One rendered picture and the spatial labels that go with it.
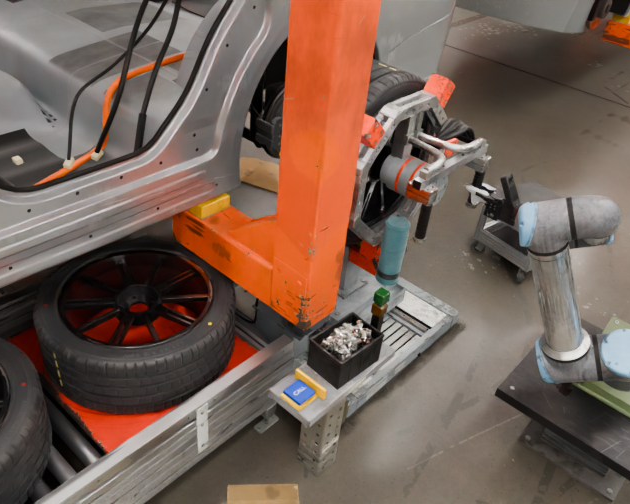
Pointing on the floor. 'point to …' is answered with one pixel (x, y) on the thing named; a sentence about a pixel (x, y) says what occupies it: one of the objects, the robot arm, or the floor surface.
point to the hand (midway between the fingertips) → (472, 184)
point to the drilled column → (321, 440)
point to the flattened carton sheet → (259, 173)
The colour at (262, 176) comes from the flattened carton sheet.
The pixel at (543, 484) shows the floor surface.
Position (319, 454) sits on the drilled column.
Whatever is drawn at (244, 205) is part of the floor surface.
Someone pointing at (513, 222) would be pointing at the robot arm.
